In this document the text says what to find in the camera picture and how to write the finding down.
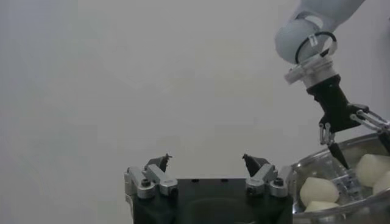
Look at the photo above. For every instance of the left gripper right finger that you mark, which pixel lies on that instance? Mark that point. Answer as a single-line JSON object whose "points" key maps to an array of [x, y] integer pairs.
{"points": [[262, 176]]}

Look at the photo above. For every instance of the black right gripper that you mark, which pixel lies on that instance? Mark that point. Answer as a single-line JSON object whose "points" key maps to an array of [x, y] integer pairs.
{"points": [[333, 103]]}

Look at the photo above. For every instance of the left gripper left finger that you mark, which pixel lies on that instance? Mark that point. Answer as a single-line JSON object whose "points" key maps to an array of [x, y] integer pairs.
{"points": [[161, 181]]}

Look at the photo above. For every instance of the white steamed baozi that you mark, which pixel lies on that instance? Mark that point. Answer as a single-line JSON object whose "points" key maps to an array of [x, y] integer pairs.
{"points": [[320, 207], [370, 169], [383, 185], [318, 190]]}

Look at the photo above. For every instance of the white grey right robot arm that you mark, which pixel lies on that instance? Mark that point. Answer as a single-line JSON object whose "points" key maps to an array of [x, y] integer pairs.
{"points": [[292, 39]]}

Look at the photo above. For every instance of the stainless steel steamer basket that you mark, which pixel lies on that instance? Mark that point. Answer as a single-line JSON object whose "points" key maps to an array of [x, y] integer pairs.
{"points": [[323, 165]]}

